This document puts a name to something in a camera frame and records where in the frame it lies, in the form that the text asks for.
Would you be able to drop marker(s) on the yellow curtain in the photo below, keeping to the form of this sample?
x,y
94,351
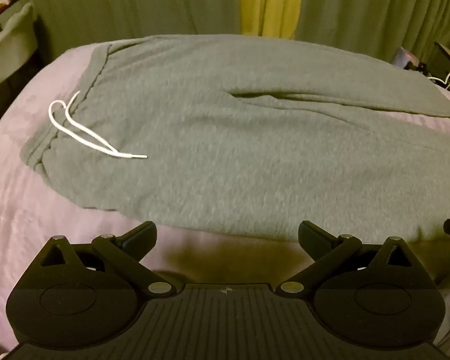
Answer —
x,y
270,18

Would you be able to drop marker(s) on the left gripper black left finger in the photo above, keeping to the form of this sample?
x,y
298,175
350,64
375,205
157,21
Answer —
x,y
109,265

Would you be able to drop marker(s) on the grey sweatpants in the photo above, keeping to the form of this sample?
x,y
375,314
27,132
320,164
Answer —
x,y
249,136

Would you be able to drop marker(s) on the grey cloth on furniture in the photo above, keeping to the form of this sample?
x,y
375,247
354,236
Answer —
x,y
18,42

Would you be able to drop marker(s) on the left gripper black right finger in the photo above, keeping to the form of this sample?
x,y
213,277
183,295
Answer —
x,y
337,256

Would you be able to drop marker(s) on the green curtain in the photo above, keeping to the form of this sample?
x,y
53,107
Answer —
x,y
372,27

